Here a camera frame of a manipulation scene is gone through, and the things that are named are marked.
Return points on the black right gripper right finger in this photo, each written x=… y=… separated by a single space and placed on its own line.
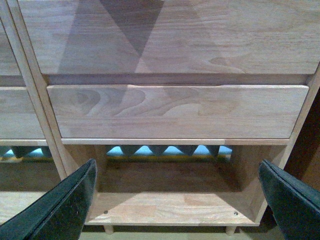
x=295 y=205

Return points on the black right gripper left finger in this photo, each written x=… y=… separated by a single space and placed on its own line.
x=60 y=214

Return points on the light wooden shelf cabinet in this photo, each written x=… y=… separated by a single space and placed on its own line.
x=168 y=182

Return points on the lower wooden drawer front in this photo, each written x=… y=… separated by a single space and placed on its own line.
x=177 y=112

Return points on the wooden drawer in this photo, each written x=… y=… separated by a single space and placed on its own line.
x=177 y=112
x=174 y=36

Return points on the upper wooden drawer front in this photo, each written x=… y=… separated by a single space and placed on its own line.
x=174 y=36

